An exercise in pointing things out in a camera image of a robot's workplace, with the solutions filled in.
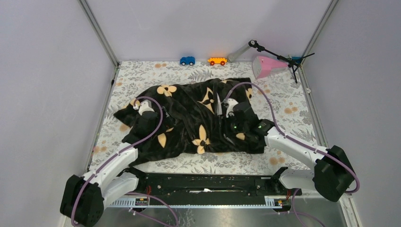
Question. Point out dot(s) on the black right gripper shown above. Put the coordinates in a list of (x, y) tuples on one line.
[(234, 117)]

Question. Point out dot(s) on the black floral plush pillowcase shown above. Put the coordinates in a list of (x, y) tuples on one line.
[(195, 117)]

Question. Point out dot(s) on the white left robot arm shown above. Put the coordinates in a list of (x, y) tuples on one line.
[(86, 197)]

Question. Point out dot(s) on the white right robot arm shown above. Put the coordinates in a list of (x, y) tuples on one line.
[(329, 170)]

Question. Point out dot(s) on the floral patterned table mat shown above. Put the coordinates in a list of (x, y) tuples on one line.
[(277, 96)]

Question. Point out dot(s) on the pink and white iron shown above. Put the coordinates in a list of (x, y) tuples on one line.
[(263, 66)]

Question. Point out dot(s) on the grey metal cylinder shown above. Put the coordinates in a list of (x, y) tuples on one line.
[(236, 54)]

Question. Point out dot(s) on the orange toy car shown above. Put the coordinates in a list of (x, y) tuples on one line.
[(217, 61)]

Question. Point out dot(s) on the blue toy car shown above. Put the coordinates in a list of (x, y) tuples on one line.
[(189, 60)]

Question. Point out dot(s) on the black tripod stand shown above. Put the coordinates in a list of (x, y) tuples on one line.
[(293, 63)]

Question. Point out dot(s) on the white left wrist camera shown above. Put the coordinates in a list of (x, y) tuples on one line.
[(143, 107)]

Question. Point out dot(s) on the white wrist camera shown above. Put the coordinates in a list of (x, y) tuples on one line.
[(143, 107), (229, 105)]

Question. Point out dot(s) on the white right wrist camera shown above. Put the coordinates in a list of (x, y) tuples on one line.
[(229, 105)]

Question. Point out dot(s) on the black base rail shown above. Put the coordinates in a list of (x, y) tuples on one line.
[(216, 190)]

